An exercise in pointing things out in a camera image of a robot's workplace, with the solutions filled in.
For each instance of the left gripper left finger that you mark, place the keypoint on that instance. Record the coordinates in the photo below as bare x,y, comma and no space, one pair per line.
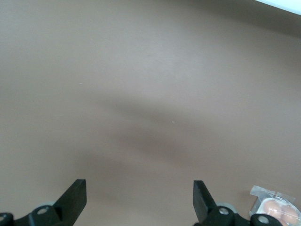
68,207

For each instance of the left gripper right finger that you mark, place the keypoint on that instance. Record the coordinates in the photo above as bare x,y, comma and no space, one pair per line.
207,212

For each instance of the brown egg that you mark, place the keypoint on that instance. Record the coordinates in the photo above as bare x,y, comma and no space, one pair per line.
270,206
288,213

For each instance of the clear plastic egg box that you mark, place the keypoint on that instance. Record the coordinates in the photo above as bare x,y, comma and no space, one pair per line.
256,190

